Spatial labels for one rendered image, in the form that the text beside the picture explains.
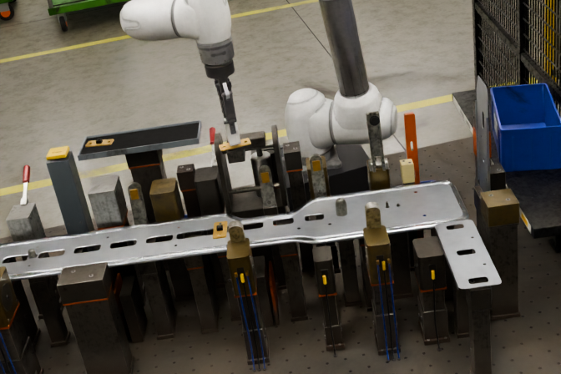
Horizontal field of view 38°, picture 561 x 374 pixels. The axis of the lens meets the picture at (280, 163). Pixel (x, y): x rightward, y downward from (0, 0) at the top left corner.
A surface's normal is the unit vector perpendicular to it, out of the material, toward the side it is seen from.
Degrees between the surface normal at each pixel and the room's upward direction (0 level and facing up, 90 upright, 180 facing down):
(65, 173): 90
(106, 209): 90
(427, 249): 0
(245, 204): 0
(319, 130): 91
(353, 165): 4
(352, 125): 99
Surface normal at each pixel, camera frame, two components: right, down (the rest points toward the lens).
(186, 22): -0.35, 0.46
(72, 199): 0.04, 0.45
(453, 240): -0.14, -0.88
